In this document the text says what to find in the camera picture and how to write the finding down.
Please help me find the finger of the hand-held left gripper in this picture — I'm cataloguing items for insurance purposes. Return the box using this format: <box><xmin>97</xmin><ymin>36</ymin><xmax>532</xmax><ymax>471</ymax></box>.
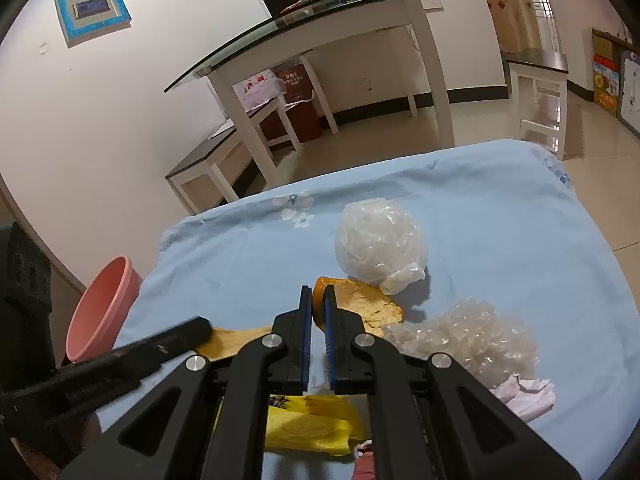
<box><xmin>114</xmin><ymin>316</ymin><xmax>213</xmax><ymax>374</ymax></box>

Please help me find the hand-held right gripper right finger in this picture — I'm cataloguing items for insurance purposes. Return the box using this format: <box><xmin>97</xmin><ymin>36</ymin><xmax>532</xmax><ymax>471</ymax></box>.
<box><xmin>323</xmin><ymin>285</ymin><xmax>583</xmax><ymax>480</ymax></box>

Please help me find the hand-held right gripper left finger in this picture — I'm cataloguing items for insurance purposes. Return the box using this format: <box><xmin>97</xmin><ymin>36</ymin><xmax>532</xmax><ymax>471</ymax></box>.
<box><xmin>59</xmin><ymin>285</ymin><xmax>314</xmax><ymax>480</ymax></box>

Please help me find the pink plastic basin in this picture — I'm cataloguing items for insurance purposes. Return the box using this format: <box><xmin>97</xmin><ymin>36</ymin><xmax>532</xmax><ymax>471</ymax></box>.
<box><xmin>66</xmin><ymin>256</ymin><xmax>143</xmax><ymax>363</ymax></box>

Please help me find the person's left hand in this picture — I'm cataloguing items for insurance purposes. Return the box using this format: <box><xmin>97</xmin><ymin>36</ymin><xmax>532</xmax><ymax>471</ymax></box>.
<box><xmin>10</xmin><ymin>407</ymin><xmax>103</xmax><ymax>480</ymax></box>

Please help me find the yellow snack packet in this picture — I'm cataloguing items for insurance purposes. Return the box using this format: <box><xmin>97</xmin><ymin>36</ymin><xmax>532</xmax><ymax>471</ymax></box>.
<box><xmin>215</xmin><ymin>394</ymin><xmax>368</xmax><ymax>457</ymax></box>

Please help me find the clear plastic bag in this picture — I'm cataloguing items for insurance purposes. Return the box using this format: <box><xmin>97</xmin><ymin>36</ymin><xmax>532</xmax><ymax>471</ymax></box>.
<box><xmin>334</xmin><ymin>199</ymin><xmax>430</xmax><ymax>296</ymax></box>

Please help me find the clear bubble wrap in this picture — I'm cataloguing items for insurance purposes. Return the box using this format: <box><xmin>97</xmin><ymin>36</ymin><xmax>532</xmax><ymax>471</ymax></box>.
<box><xmin>382</xmin><ymin>297</ymin><xmax>540</xmax><ymax>391</ymax></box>

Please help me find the white bench with dark top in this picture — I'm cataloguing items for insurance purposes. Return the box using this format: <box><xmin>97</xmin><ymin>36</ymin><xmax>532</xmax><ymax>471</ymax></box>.
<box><xmin>165</xmin><ymin>97</ymin><xmax>303</xmax><ymax>216</ymax></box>

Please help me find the dark red cardboard box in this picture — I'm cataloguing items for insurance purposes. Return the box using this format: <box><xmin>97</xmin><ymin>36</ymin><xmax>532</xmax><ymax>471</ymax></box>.
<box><xmin>265</xmin><ymin>57</ymin><xmax>323</xmax><ymax>146</ymax></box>

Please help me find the pink plastic bag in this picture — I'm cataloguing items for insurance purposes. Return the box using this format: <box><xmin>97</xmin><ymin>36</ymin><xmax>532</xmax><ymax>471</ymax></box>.
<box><xmin>232</xmin><ymin>72</ymin><xmax>288</xmax><ymax>111</ymax></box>

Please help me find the white table with glass top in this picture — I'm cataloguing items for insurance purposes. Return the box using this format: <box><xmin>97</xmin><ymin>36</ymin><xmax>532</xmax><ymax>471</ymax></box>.
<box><xmin>164</xmin><ymin>0</ymin><xmax>456</xmax><ymax>206</ymax></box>

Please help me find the white stool with dark top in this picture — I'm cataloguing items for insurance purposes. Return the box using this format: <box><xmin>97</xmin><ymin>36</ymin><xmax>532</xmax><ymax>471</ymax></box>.
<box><xmin>504</xmin><ymin>49</ymin><xmax>570</xmax><ymax>161</ymax></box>

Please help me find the colourful fruit box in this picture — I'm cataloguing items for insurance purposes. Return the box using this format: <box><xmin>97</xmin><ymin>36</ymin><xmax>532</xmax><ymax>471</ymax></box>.
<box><xmin>592</xmin><ymin>55</ymin><xmax>623</xmax><ymax>117</ymax></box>

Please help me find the white drawing board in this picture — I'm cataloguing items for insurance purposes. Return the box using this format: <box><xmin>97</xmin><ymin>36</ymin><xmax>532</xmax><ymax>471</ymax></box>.
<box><xmin>617</xmin><ymin>49</ymin><xmax>640</xmax><ymax>137</ymax></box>

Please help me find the blue wall frame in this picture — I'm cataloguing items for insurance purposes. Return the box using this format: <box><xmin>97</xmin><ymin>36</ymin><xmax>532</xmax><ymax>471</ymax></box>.
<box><xmin>52</xmin><ymin>0</ymin><xmax>132</xmax><ymax>45</ymax></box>

